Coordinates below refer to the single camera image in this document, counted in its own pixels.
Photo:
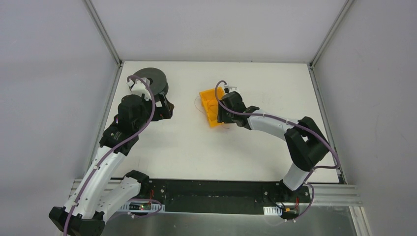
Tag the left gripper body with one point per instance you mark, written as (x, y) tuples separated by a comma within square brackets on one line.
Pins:
[(163, 106)]

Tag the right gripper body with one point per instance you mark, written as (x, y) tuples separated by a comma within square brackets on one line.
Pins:
[(223, 114)]

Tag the black cable spool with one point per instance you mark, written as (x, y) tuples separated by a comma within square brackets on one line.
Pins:
[(157, 78)]

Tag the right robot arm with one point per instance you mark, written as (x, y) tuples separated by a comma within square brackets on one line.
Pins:
[(306, 144)]

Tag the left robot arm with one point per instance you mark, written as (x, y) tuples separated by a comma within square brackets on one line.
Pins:
[(87, 210)]

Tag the yellow plastic bin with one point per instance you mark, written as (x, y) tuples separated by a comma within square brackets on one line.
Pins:
[(210, 105)]

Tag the left controller board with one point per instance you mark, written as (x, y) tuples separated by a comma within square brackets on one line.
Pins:
[(140, 206)]

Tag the controller board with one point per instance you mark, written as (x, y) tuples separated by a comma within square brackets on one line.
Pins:
[(290, 212), (140, 206)]

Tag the right controller board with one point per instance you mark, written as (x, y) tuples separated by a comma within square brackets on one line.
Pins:
[(290, 212)]

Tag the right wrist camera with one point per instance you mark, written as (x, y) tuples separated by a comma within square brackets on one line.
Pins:
[(228, 88)]

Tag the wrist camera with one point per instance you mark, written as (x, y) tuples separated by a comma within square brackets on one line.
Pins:
[(139, 89), (228, 88)]

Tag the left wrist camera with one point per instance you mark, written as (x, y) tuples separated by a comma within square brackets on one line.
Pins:
[(139, 89)]

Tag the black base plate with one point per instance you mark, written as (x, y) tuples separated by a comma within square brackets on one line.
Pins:
[(221, 197)]

